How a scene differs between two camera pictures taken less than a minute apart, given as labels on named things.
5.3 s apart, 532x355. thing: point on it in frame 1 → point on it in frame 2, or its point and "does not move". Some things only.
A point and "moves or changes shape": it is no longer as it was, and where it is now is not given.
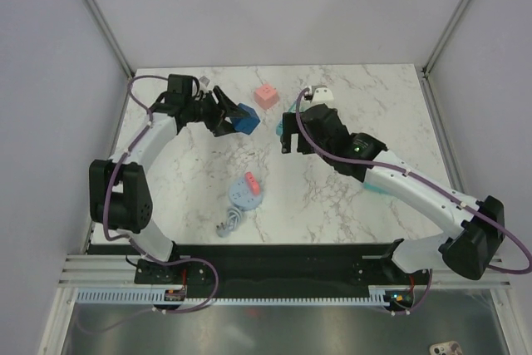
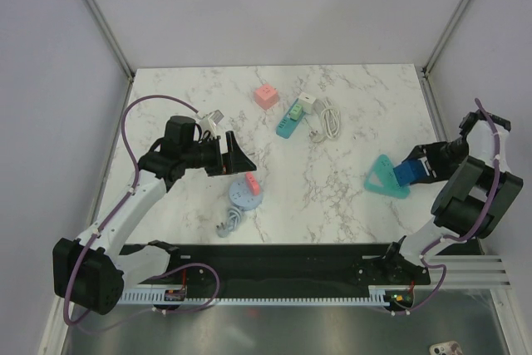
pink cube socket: x=265 y=96 does not move
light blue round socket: x=242 y=197 does not move
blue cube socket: x=245 y=124 moves or changes shape
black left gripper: x=225 y=106 → x=236 y=160
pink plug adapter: x=252 y=183 does not move
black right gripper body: x=292 y=125 → x=442 y=157
